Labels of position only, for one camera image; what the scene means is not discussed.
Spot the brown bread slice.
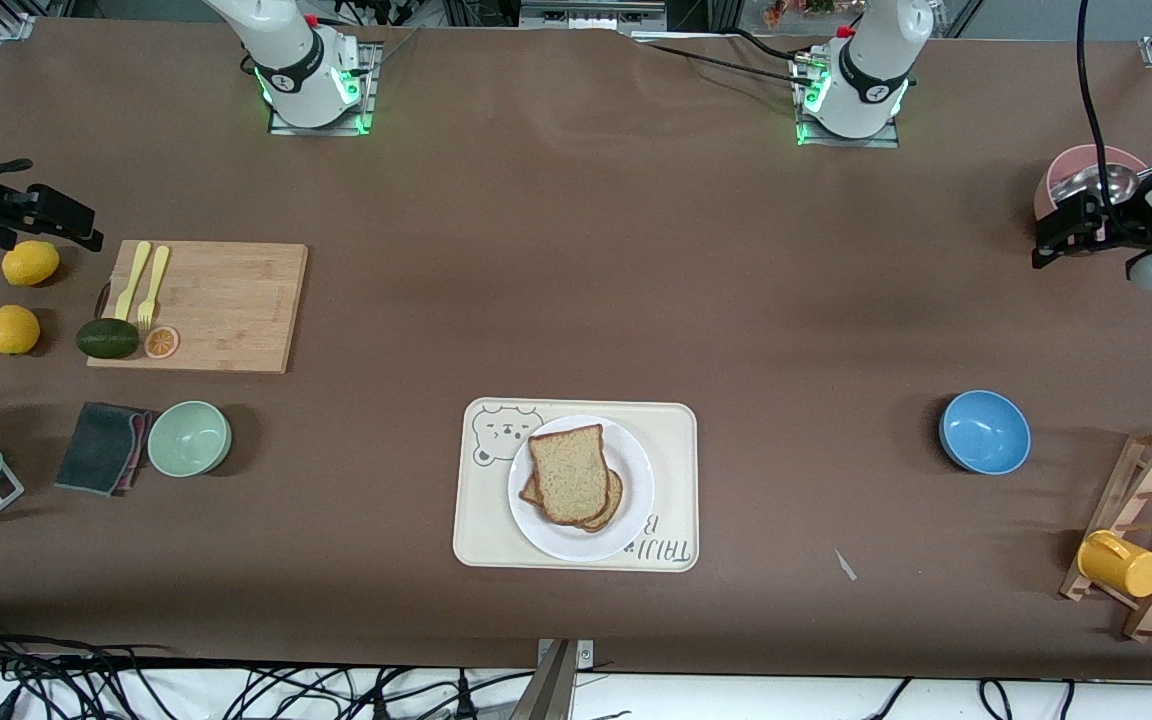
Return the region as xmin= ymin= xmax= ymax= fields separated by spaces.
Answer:
xmin=519 ymin=468 xmax=625 ymax=534

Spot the pale seeded bread slice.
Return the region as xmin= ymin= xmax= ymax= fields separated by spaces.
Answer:
xmin=528 ymin=424 xmax=610 ymax=527

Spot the white round plate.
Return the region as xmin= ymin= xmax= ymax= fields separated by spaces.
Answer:
xmin=507 ymin=415 xmax=655 ymax=563

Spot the metal scoop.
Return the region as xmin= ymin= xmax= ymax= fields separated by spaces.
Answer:
xmin=1051 ymin=163 xmax=1152 ymax=206

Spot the pink bowl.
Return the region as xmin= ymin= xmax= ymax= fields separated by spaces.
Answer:
xmin=1034 ymin=144 xmax=1152 ymax=223

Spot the yellow plastic knife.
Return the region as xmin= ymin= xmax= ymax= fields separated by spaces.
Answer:
xmin=114 ymin=241 xmax=152 ymax=322

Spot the yellow lemon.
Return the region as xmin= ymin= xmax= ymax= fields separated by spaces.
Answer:
xmin=2 ymin=240 xmax=61 ymax=287

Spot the yellow plastic fork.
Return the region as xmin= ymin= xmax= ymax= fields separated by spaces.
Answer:
xmin=137 ymin=246 xmax=171 ymax=331

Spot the green avocado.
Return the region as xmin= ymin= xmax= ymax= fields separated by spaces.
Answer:
xmin=76 ymin=318 xmax=140 ymax=360

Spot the round yellow orange fruit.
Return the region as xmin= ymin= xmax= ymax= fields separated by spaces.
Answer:
xmin=0 ymin=305 xmax=41 ymax=356

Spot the wooden cutting board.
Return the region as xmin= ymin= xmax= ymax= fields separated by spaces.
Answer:
xmin=86 ymin=240 xmax=309 ymax=375

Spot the blue bowl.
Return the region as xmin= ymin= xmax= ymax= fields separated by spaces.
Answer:
xmin=939 ymin=390 xmax=1032 ymax=475

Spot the grey folded cloth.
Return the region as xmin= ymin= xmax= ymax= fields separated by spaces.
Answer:
xmin=54 ymin=402 xmax=154 ymax=497

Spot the light green bowl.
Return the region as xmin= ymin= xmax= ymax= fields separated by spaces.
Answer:
xmin=147 ymin=401 xmax=233 ymax=478

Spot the wooden mug rack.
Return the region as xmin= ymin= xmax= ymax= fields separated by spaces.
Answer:
xmin=1059 ymin=422 xmax=1152 ymax=642

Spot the yellow mug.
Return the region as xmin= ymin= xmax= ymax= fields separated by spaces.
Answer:
xmin=1077 ymin=530 xmax=1152 ymax=599

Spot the cream bear print tray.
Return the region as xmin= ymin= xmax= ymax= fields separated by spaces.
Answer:
xmin=452 ymin=398 xmax=700 ymax=573

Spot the grey metal box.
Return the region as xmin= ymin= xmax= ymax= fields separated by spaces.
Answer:
xmin=519 ymin=0 xmax=669 ymax=31

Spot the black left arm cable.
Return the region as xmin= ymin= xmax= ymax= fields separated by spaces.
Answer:
xmin=1076 ymin=0 xmax=1139 ymax=206

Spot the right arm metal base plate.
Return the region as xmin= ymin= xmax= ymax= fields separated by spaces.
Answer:
xmin=269 ymin=40 xmax=379 ymax=137

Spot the black table cable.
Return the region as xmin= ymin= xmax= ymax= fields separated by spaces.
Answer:
xmin=726 ymin=25 xmax=817 ymax=63
xmin=636 ymin=38 xmax=812 ymax=86

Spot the black cable tangle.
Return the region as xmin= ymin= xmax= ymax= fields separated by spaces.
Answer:
xmin=0 ymin=615 xmax=537 ymax=720

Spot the metal table bracket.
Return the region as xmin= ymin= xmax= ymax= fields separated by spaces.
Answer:
xmin=534 ymin=638 xmax=597 ymax=720

